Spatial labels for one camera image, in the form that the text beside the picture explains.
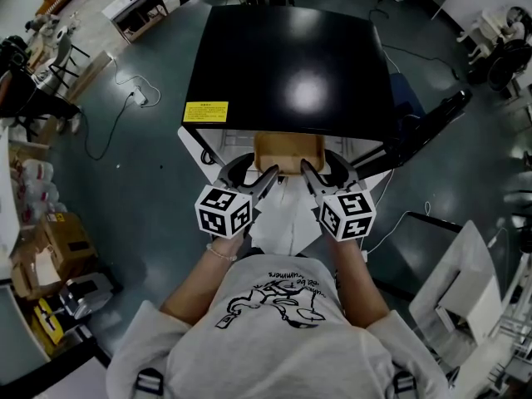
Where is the pile of clear plastic bags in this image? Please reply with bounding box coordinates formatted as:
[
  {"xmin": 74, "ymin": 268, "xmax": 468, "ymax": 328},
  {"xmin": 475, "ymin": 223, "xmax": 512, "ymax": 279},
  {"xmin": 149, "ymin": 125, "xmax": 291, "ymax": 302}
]
[{"xmin": 16, "ymin": 158, "xmax": 67, "ymax": 226}]

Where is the white top wooden cabinet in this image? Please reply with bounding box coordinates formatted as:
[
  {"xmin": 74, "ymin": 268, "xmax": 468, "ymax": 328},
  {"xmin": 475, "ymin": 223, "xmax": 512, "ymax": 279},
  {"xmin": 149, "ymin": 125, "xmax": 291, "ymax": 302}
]
[{"xmin": 101, "ymin": 0, "xmax": 170, "ymax": 43}]

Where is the black frame table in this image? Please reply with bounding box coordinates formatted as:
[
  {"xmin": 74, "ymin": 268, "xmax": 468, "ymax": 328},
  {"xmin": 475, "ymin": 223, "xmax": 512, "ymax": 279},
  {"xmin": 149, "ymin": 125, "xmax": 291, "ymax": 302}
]
[{"xmin": 369, "ymin": 211, "xmax": 463, "ymax": 303}]

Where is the black framed white board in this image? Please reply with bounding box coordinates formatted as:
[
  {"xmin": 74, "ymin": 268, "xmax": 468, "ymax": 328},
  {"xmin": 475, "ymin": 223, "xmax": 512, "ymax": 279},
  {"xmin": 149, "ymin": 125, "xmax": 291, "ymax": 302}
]
[{"xmin": 0, "ymin": 284, "xmax": 111, "ymax": 399}]

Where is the white box appliance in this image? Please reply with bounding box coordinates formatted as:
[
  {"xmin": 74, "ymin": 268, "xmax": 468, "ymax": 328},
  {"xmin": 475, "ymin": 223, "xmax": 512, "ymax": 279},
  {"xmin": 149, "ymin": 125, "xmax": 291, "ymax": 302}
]
[{"xmin": 434, "ymin": 270, "xmax": 504, "ymax": 347}]

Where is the person's white printed shirt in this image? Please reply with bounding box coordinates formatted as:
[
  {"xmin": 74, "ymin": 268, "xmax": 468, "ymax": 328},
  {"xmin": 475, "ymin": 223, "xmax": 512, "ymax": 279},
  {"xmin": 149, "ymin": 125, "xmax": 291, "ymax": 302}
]
[{"xmin": 106, "ymin": 254, "xmax": 452, "ymax": 399}]

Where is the black power cable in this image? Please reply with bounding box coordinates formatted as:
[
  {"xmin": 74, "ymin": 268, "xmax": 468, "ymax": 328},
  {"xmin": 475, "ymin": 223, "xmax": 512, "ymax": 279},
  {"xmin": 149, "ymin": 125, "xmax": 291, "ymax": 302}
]
[{"xmin": 82, "ymin": 91, "xmax": 136, "ymax": 161}]

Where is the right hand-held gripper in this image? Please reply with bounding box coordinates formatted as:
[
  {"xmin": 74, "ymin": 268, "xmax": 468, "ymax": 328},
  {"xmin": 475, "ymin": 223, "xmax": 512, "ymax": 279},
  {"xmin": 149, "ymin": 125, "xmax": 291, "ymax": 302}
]
[{"xmin": 300, "ymin": 150, "xmax": 377, "ymax": 244}]

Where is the grey harness strap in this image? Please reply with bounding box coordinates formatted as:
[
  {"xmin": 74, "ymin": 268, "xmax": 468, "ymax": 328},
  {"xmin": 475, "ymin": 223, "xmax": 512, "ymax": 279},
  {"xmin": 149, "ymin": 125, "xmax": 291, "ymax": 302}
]
[
  {"xmin": 392, "ymin": 370, "xmax": 419, "ymax": 395},
  {"xmin": 133, "ymin": 367, "xmax": 165, "ymax": 397}
]

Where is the beige plastic bowl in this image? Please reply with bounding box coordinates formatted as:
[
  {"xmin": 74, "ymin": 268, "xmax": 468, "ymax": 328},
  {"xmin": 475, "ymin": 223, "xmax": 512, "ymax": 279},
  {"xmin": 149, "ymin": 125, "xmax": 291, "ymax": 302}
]
[{"xmin": 252, "ymin": 131, "xmax": 326, "ymax": 178}]

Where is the silver case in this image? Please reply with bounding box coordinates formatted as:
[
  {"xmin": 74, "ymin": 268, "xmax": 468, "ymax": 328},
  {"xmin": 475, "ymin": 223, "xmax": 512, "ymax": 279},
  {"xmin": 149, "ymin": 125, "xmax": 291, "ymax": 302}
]
[{"xmin": 57, "ymin": 271, "xmax": 116, "ymax": 319}]

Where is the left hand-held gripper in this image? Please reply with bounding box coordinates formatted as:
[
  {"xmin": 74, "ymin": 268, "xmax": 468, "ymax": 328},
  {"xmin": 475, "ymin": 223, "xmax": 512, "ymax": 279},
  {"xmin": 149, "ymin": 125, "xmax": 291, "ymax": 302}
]
[{"xmin": 194, "ymin": 152, "xmax": 280, "ymax": 240}]

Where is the yellow label sticker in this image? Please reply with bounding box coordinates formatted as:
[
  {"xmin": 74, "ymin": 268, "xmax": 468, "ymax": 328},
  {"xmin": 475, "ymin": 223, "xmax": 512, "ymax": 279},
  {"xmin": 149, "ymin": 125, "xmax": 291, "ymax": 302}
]
[{"xmin": 182, "ymin": 101, "xmax": 229, "ymax": 123}]

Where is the beaded bracelet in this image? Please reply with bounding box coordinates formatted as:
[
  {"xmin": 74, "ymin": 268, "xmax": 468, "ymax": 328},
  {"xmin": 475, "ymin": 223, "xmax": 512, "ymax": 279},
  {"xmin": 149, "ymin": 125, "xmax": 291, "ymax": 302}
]
[{"xmin": 206, "ymin": 243, "xmax": 239, "ymax": 263}]

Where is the closed cardboard box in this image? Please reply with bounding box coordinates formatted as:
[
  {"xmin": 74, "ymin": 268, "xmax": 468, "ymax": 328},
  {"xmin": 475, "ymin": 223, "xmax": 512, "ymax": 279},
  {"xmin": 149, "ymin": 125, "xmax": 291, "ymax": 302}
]
[{"xmin": 39, "ymin": 212, "xmax": 99, "ymax": 278}]

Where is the person's right forearm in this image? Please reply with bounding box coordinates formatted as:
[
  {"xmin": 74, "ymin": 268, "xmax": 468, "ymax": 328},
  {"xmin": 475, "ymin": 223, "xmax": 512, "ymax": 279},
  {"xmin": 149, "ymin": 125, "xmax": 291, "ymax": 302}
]
[{"xmin": 328, "ymin": 237, "xmax": 392, "ymax": 330}]

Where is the person's left forearm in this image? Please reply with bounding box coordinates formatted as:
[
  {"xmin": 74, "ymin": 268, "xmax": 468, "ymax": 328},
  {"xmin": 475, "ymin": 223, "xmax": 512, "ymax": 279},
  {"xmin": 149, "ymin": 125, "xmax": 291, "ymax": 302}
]
[{"xmin": 160, "ymin": 239, "xmax": 246, "ymax": 328}]

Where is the marble top side table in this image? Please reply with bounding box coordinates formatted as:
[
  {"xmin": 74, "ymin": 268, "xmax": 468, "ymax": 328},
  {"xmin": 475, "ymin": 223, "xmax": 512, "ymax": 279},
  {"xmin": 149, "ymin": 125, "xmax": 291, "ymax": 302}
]
[{"xmin": 409, "ymin": 220, "xmax": 504, "ymax": 369}]

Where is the grey shell chair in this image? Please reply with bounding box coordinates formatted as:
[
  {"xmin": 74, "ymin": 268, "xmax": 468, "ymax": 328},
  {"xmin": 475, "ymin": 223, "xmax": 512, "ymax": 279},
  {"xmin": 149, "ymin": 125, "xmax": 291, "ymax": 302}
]
[{"xmin": 47, "ymin": 35, "xmax": 91, "ymax": 89}]

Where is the white power cable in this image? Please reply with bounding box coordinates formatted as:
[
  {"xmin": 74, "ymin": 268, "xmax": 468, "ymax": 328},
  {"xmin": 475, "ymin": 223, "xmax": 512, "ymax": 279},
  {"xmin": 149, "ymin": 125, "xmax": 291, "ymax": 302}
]
[
  {"xmin": 365, "ymin": 168, "xmax": 396, "ymax": 249},
  {"xmin": 114, "ymin": 58, "xmax": 162, "ymax": 108},
  {"xmin": 365, "ymin": 200, "xmax": 433, "ymax": 255}
]

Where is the black mini fridge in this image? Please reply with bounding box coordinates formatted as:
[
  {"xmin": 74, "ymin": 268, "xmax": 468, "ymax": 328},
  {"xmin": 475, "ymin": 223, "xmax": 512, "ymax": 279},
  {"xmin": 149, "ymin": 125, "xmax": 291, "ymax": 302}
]
[{"xmin": 178, "ymin": 4, "xmax": 473, "ymax": 180}]

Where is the open cardboard box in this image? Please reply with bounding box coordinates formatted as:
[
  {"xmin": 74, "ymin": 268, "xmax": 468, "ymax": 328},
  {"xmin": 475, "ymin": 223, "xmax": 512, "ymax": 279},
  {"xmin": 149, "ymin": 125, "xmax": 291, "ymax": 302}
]
[{"xmin": 10, "ymin": 243, "xmax": 63, "ymax": 301}]

